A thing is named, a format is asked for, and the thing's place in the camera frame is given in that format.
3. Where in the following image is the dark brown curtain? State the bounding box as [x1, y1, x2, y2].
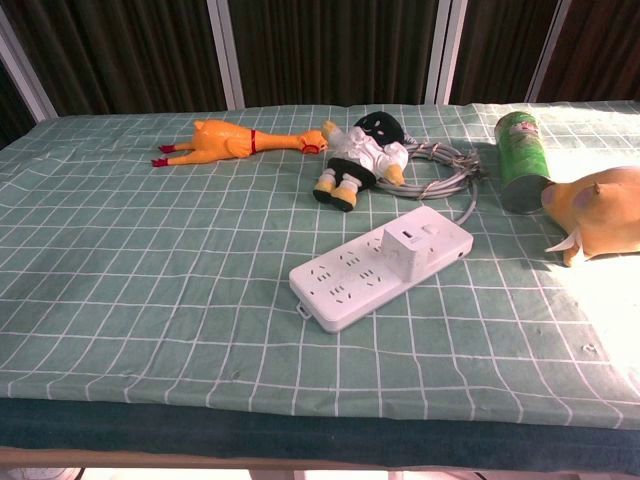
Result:
[0, 0, 640, 150]

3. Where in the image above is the orange plush animal toy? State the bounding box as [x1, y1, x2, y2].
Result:
[541, 166, 640, 267]

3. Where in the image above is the white window frame post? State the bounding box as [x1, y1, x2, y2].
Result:
[525, 0, 573, 103]
[0, 9, 59, 124]
[206, 0, 246, 111]
[424, 0, 468, 106]

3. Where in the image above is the grey cable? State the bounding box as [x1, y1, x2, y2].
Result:
[373, 139, 485, 226]

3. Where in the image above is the white power adapter plug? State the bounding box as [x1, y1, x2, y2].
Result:
[381, 219, 435, 282]

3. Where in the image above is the green chips can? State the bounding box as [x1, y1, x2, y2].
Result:
[494, 110, 553, 216]

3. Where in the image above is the yellow rubber chicken toy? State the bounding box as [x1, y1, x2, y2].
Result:
[151, 119, 330, 168]

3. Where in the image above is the white power strip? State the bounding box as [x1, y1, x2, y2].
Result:
[288, 207, 475, 335]

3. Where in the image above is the black and white plush doll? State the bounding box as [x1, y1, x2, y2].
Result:
[312, 110, 410, 213]

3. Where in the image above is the green checked tablecloth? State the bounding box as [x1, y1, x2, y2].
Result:
[0, 99, 640, 432]

